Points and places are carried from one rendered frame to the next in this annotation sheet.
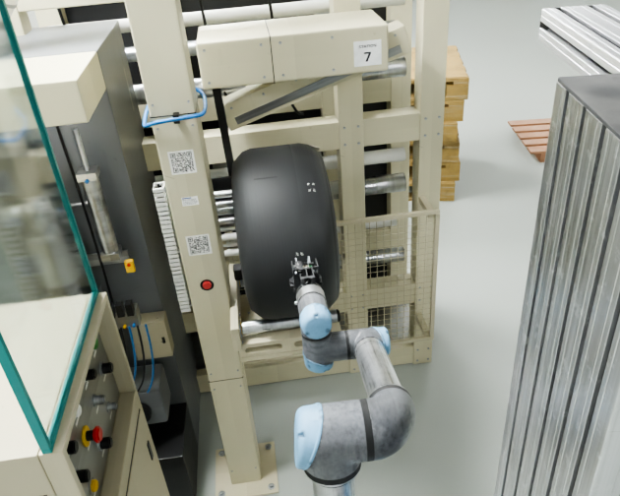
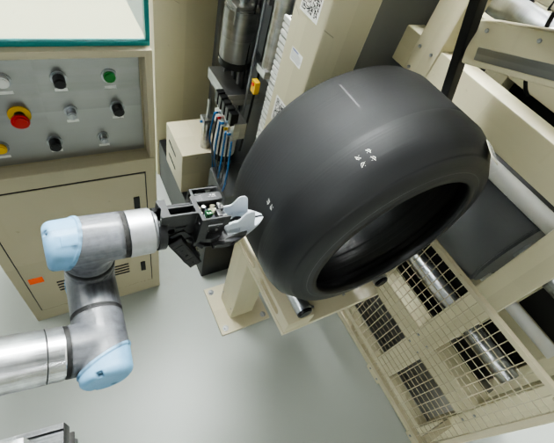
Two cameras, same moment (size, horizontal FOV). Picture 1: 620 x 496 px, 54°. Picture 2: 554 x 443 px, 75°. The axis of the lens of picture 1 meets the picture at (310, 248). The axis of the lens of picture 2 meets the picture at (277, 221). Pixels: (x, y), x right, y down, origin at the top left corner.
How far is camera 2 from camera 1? 1.34 m
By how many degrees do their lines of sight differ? 42
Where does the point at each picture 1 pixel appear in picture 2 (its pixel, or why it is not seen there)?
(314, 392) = (331, 337)
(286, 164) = (392, 109)
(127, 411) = (123, 158)
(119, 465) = (54, 169)
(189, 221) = (285, 82)
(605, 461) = not seen: outside the picture
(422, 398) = not seen: outside the picture
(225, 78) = not seen: outside the picture
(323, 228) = (311, 213)
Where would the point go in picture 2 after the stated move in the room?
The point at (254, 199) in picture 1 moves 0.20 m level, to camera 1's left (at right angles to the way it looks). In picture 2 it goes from (307, 101) to (269, 46)
